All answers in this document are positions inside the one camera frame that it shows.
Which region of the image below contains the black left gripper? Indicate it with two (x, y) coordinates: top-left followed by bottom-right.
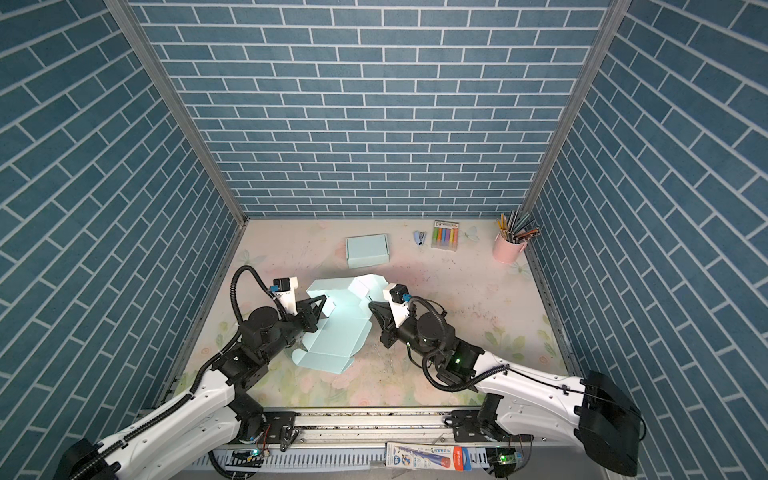
(259, 294), (328, 366)

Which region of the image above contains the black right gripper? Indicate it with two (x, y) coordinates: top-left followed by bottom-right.
(370, 299), (444, 367)

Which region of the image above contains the light blue box stack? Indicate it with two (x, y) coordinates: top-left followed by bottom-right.
(291, 274), (388, 374)

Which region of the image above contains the light blue paper box sheet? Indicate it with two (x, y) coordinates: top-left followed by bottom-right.
(345, 234), (390, 269)

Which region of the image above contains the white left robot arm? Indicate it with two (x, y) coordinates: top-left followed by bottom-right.
(54, 296), (326, 479)

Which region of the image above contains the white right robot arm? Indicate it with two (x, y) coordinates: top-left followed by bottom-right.
(368, 297), (647, 477)

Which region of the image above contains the pack of coloured highlighters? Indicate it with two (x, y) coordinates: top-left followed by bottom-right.
(431, 220), (460, 251)

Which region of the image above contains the white red blue package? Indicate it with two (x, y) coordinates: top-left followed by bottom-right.
(384, 442), (489, 472)

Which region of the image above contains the pink metal pencil bucket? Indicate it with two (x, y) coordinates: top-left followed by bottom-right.
(492, 233), (528, 265)

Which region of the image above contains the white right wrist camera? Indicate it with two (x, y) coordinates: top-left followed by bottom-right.
(384, 283), (411, 328)

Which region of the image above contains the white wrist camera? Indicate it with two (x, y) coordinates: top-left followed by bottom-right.
(384, 283), (411, 328)
(270, 277), (299, 316)

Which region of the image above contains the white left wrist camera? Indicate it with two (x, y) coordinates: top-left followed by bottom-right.
(270, 277), (299, 316)

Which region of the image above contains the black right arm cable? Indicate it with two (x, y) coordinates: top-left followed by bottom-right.
(407, 295), (648, 442)

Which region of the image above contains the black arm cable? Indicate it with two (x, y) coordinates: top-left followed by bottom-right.
(407, 295), (648, 442)
(68, 265), (289, 480)

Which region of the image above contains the metal base rail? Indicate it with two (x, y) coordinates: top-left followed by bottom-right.
(137, 407), (619, 448)

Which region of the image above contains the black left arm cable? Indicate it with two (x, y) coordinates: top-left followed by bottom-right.
(68, 265), (289, 480)

